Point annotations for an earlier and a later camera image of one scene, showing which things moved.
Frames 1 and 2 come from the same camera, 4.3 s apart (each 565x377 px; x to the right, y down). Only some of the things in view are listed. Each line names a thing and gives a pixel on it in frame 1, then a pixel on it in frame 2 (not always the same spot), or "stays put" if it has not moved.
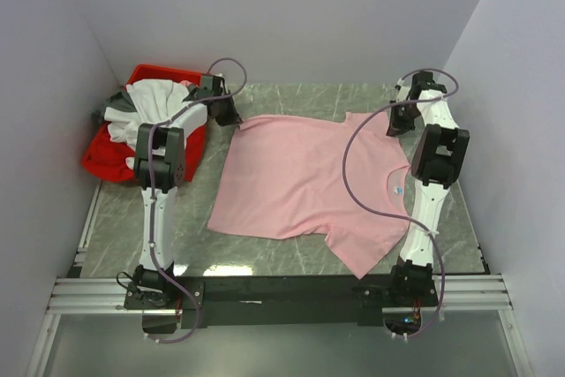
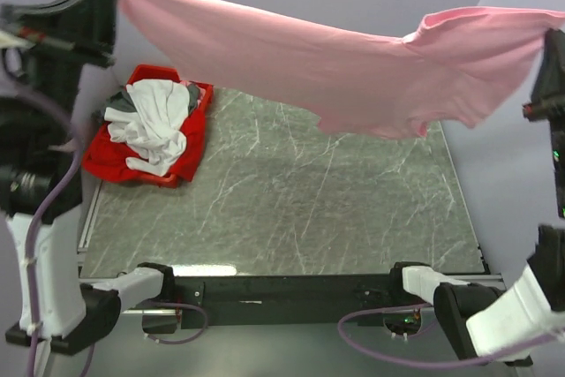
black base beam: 264,301 stays put
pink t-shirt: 284,177 → 458,64
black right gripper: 395,126 → 549,87
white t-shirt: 154,100 stays put
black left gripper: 234,117 → 90,17
